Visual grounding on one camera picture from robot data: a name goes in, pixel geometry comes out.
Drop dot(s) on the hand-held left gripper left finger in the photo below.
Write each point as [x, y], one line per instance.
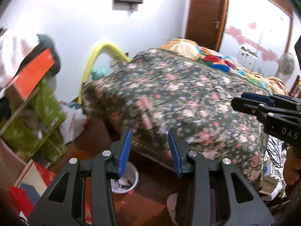
[124, 153]

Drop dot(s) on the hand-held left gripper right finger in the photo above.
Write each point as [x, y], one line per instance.
[175, 154]

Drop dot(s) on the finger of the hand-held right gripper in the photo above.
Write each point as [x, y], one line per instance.
[247, 106]
[257, 97]

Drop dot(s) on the white cup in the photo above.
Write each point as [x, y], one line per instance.
[128, 186]

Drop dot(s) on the person's right hand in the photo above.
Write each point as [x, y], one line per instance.
[292, 164]

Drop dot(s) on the brown wooden headboard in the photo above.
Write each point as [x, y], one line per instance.
[296, 87]

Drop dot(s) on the white box appliance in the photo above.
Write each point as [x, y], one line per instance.
[246, 57]

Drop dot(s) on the white standing fan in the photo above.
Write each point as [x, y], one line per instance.
[286, 64]

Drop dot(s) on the dark floral blanket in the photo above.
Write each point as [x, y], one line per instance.
[176, 98]

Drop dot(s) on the white plastic bag red print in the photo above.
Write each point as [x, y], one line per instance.
[74, 124]

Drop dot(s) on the pink heart stickers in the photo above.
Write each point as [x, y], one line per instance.
[249, 40]

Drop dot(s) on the yellow colourful quilt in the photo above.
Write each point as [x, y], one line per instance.
[211, 58]

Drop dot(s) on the teal plastic bag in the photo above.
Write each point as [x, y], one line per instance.
[100, 73]

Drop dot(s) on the wooden wardrobe with frosted doors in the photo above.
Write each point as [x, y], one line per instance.
[256, 9]

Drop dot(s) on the green patterned box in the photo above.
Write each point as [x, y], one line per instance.
[25, 141]
[49, 106]

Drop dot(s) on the red cardboard box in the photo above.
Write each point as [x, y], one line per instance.
[35, 176]

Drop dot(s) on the yellow foam tube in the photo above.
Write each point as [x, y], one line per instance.
[94, 58]

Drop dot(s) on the brown wooden door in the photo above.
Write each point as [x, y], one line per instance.
[203, 14]

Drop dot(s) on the pink round bin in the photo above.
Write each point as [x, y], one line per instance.
[10, 162]

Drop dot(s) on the orange cardboard box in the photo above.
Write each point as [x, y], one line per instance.
[34, 74]

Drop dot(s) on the dark grey bag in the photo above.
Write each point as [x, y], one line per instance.
[50, 49]

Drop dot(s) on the white cloth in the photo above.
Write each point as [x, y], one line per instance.
[14, 51]

